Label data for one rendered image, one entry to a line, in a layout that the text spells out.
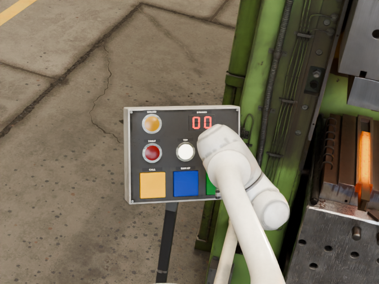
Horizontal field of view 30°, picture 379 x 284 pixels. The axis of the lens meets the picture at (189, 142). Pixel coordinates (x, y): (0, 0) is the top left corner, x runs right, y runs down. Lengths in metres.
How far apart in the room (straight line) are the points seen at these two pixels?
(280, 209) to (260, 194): 0.06
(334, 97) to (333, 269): 0.64
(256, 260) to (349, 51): 0.79
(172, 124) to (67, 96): 2.29
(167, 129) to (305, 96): 0.48
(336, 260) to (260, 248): 0.95
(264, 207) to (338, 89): 1.05
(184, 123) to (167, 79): 2.50
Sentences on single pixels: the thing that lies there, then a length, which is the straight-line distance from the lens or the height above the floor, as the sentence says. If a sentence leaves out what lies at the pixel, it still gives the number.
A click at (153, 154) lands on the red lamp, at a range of 2.06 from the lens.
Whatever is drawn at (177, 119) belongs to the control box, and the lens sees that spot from 2.07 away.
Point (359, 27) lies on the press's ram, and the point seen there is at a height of 1.51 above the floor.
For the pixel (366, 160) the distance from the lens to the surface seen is 2.37.
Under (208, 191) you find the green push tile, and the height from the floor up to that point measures 0.99.
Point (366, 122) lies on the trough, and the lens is 2.61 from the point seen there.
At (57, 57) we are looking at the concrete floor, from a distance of 4.72.
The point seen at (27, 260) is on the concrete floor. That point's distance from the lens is 3.25.
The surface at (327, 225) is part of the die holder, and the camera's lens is 2.30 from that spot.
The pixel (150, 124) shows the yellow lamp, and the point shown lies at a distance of 2.05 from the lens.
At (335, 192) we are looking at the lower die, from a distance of 2.29.
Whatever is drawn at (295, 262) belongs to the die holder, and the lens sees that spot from 2.42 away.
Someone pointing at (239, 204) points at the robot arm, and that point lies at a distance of 1.53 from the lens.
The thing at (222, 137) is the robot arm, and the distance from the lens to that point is 1.66.
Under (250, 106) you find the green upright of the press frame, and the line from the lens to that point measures 2.31.
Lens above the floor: 2.31
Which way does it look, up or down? 35 degrees down
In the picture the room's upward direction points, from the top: 9 degrees clockwise
